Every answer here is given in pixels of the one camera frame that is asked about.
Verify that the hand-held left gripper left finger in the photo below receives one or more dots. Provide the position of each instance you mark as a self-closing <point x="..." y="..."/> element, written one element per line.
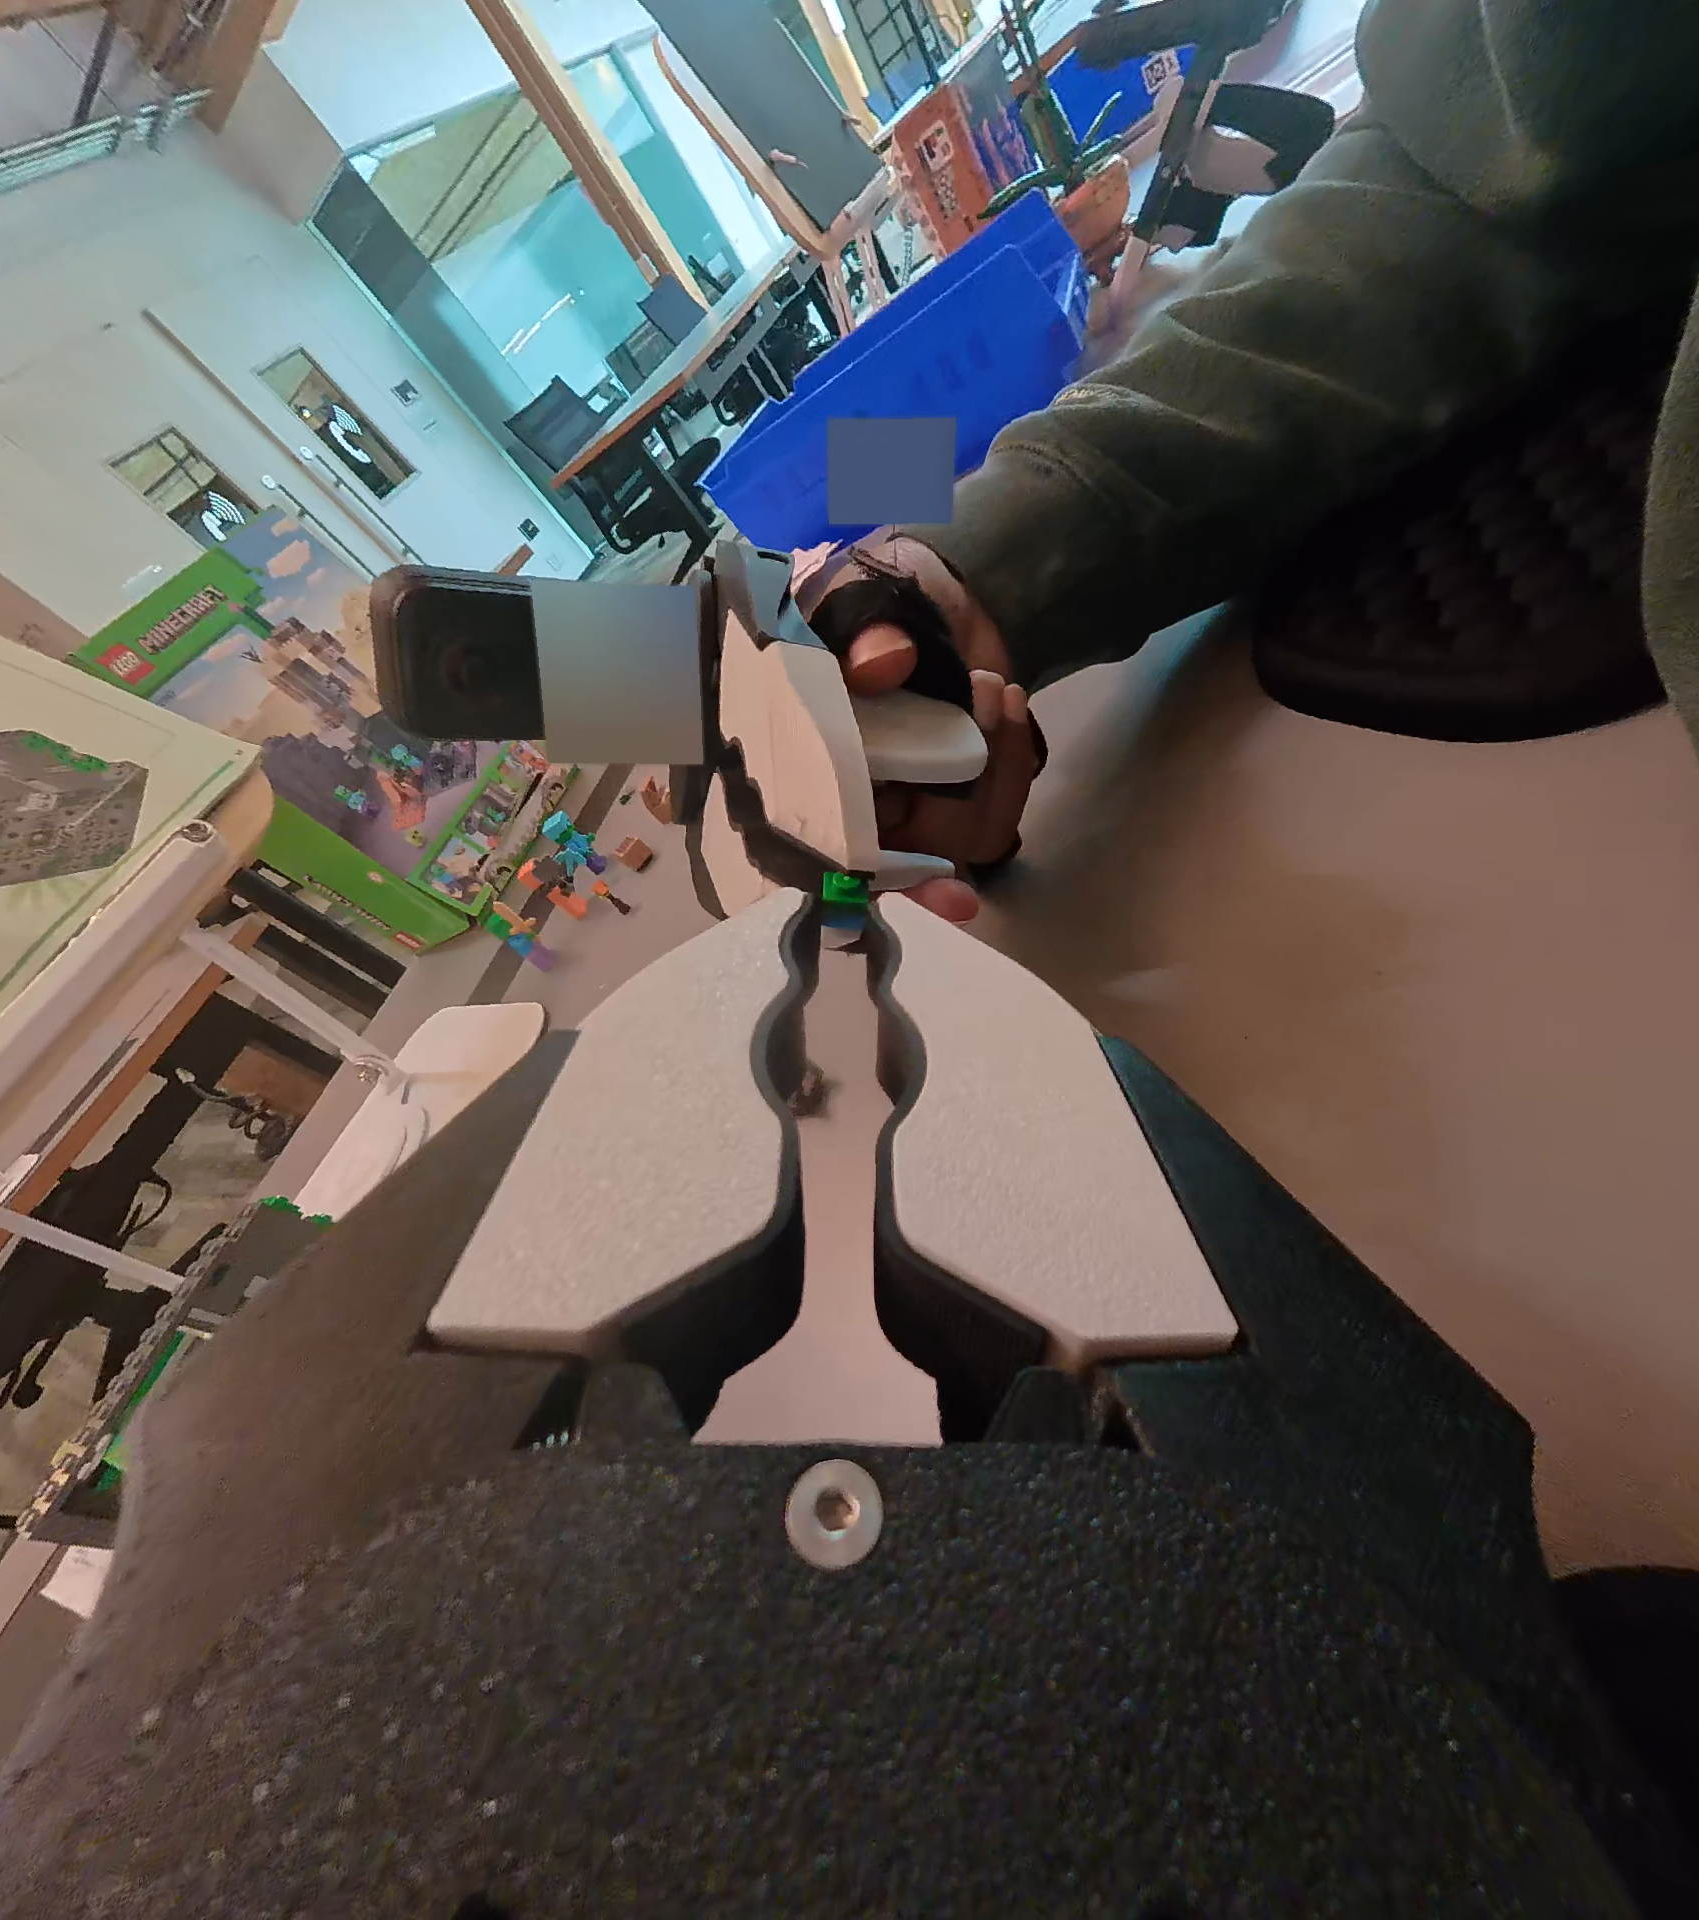
<point x="609" y="1184"/>

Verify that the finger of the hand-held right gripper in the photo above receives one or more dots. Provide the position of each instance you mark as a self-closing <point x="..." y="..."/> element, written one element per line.
<point x="803" y="765"/>

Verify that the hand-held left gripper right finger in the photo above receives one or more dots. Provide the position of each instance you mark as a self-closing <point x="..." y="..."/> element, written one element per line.
<point x="1059" y="1184"/>

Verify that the green small brick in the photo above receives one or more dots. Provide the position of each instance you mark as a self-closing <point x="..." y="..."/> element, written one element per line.
<point x="843" y="889"/>

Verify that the blue small brick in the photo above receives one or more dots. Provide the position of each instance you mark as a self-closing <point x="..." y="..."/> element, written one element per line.
<point x="843" y="927"/>

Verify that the person's right forearm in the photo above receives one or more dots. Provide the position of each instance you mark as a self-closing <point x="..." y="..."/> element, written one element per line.
<point x="1239" y="450"/>

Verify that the grey desk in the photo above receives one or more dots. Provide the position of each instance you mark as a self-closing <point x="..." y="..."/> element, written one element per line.
<point x="1313" y="974"/>

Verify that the long wooden office desk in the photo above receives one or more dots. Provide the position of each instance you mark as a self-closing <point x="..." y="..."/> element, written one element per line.
<point x="669" y="368"/>

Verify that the person's right hand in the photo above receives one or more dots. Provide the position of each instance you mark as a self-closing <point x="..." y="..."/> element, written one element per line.
<point x="939" y="818"/>

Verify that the green toy brick box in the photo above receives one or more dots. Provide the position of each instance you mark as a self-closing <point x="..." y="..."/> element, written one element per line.
<point x="324" y="674"/>

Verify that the cyan toy figure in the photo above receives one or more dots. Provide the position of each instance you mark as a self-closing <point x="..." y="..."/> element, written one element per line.
<point x="571" y="848"/>

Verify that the toy torch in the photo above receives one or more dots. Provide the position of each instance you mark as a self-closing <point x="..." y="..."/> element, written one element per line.
<point x="613" y="900"/>

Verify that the toy figure with purple legs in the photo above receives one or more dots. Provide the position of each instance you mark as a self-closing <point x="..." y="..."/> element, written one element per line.
<point x="525" y="938"/>

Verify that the glass panel with phone icon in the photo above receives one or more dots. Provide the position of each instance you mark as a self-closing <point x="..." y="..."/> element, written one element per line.
<point x="354" y="434"/>

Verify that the grey brick model on baseplate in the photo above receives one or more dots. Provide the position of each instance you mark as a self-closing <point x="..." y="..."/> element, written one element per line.
<point x="264" y="1238"/>

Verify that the green instruction booklet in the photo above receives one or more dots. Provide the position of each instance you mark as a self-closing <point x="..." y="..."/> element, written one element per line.
<point x="38" y="721"/>

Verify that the blue storage bin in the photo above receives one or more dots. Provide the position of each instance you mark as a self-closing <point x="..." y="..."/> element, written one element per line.
<point x="1029" y="225"/>
<point x="1103" y="98"/>
<point x="909" y="360"/>

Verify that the orange printed box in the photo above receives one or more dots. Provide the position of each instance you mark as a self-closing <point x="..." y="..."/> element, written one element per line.
<point x="939" y="165"/>

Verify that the potted plant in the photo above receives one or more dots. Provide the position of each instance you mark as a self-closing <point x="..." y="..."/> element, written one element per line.
<point x="1095" y="202"/>

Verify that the black display board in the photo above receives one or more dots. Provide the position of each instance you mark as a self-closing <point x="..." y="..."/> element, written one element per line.
<point x="759" y="91"/>

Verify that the black honeycomb wrist rest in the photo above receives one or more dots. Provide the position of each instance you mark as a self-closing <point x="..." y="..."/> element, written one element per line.
<point x="1463" y="600"/>

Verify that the spare hand-held gripper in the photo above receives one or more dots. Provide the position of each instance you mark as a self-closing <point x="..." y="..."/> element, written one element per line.
<point x="1277" y="129"/>

